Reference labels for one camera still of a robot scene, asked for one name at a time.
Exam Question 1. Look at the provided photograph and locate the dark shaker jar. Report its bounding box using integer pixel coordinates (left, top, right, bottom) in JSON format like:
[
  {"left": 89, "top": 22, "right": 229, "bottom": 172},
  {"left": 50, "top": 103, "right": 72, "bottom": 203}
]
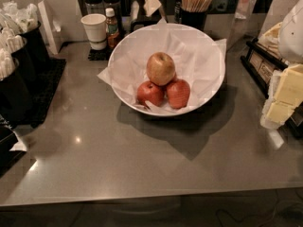
[
  {"left": 101, "top": 0, "right": 125, "bottom": 33},
  {"left": 81, "top": 0, "right": 106, "bottom": 16}
]

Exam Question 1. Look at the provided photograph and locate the white bowl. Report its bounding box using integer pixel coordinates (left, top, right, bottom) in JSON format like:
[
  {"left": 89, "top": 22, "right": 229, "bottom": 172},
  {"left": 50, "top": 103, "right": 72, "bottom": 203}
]
[{"left": 107, "top": 23, "right": 226, "bottom": 117}]

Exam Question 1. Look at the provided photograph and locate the black container with packets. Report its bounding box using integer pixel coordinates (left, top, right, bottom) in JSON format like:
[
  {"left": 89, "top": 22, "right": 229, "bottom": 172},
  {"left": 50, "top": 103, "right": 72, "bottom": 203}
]
[{"left": 1, "top": 1, "right": 50, "bottom": 72}]

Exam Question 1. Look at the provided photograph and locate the white paper liner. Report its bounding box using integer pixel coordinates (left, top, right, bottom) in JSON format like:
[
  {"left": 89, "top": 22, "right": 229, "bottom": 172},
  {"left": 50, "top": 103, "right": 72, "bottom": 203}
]
[{"left": 97, "top": 17, "right": 228, "bottom": 115}]

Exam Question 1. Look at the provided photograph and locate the black napkin holder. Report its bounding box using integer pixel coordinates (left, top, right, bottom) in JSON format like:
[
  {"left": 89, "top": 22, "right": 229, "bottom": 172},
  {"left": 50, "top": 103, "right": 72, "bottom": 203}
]
[{"left": 130, "top": 0, "right": 168, "bottom": 32}]

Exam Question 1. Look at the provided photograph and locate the yellow-red top apple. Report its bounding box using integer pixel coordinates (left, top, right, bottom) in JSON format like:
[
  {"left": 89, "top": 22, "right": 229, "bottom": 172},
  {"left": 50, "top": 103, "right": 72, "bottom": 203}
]
[{"left": 146, "top": 52, "right": 175, "bottom": 86}]

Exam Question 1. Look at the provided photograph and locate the red apple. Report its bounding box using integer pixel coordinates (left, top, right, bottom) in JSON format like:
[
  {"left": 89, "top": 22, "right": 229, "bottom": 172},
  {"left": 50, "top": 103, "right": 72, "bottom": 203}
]
[
  {"left": 166, "top": 79, "right": 190, "bottom": 109},
  {"left": 136, "top": 80, "right": 165, "bottom": 106}
]

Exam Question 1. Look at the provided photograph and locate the black tea box rack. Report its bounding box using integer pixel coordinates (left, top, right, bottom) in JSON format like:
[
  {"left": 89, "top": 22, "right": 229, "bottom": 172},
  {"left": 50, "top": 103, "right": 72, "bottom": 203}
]
[{"left": 241, "top": 38, "right": 303, "bottom": 139}]

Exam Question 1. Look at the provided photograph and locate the small black coaster mat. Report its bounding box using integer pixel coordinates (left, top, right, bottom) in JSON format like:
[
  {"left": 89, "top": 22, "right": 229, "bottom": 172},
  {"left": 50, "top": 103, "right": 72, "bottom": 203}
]
[{"left": 88, "top": 48, "right": 112, "bottom": 61}]

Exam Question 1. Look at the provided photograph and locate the red apple left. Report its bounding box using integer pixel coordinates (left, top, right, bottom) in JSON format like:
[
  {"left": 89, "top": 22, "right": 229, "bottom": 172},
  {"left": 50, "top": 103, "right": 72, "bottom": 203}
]
[{"left": 136, "top": 80, "right": 165, "bottom": 106}]

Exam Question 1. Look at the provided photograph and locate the black container front left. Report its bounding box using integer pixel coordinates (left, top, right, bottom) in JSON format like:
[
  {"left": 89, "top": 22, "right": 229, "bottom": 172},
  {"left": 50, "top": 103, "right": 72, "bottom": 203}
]
[{"left": 0, "top": 48, "right": 33, "bottom": 122}]

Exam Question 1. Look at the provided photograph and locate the red apple right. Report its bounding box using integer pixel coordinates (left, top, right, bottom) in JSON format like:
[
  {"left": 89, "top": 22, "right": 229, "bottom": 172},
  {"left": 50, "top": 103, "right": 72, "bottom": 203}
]
[{"left": 166, "top": 79, "right": 190, "bottom": 109}]

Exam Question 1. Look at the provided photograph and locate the dark shaker jar right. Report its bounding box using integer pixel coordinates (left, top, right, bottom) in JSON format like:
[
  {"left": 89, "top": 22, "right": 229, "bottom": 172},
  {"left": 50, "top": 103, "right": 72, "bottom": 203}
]
[{"left": 101, "top": 0, "right": 125, "bottom": 33}]

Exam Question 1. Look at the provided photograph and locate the small tea bottle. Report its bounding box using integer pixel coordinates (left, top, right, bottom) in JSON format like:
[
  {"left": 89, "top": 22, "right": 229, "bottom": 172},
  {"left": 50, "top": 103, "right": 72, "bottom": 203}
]
[{"left": 105, "top": 8, "right": 120, "bottom": 49}]

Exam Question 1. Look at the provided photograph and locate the black cup of wooden stirrers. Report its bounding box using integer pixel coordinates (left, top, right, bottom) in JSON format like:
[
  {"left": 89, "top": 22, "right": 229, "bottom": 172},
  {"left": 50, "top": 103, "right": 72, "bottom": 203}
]
[{"left": 181, "top": 0, "right": 212, "bottom": 30}]

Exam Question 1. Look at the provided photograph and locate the black container with white cutlery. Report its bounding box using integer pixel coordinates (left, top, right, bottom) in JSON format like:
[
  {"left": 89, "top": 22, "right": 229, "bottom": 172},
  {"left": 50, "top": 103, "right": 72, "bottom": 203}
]
[{"left": 0, "top": 27, "right": 37, "bottom": 91}]

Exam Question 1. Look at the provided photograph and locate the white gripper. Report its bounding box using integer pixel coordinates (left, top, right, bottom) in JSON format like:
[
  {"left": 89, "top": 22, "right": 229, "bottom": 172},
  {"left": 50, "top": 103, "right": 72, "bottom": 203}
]
[{"left": 258, "top": 0, "right": 303, "bottom": 130}]

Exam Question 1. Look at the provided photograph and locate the black mat left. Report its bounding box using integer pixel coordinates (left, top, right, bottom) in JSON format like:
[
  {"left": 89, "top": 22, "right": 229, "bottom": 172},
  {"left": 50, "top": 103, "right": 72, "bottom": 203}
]
[{"left": 18, "top": 59, "right": 66, "bottom": 128}]

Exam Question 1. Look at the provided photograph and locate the dark shaker jar left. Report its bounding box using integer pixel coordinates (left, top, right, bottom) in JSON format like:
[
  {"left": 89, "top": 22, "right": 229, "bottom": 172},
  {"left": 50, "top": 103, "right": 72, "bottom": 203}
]
[{"left": 81, "top": 0, "right": 106, "bottom": 16}]

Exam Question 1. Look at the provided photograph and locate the white paper cup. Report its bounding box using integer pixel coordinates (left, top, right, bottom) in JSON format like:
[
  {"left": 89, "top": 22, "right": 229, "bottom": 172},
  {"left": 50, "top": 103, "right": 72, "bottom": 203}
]
[{"left": 80, "top": 13, "right": 107, "bottom": 50}]

